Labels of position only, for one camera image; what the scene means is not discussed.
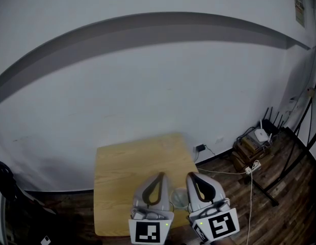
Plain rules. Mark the black metal stand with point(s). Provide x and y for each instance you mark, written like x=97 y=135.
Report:
x=300 y=147

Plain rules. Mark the long wall shelf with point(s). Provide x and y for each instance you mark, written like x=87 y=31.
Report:
x=147 y=34

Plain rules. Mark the wall poster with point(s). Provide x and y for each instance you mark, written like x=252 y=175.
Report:
x=299 y=6

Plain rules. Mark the white desk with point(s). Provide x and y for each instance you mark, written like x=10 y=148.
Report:
x=3 y=221

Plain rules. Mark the black power adapter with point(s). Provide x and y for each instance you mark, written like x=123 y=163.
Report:
x=200 y=148

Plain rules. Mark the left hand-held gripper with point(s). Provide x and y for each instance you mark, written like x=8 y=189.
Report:
x=146 y=232

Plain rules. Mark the white power strip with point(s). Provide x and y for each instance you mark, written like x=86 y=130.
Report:
x=253 y=167

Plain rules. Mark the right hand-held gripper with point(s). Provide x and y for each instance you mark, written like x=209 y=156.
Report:
x=221 y=224

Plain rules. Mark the black office chair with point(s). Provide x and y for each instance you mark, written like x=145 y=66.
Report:
x=5 y=177

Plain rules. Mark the white wall socket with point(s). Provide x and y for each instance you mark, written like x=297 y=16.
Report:
x=219 y=140

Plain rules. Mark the white router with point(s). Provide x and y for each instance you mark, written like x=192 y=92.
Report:
x=261 y=135

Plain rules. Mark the white phone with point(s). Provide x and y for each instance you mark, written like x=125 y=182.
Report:
x=46 y=240

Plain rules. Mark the black router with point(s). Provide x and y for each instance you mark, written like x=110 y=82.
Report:
x=271 y=126

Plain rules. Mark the white mug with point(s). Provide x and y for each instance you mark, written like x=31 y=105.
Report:
x=178 y=198

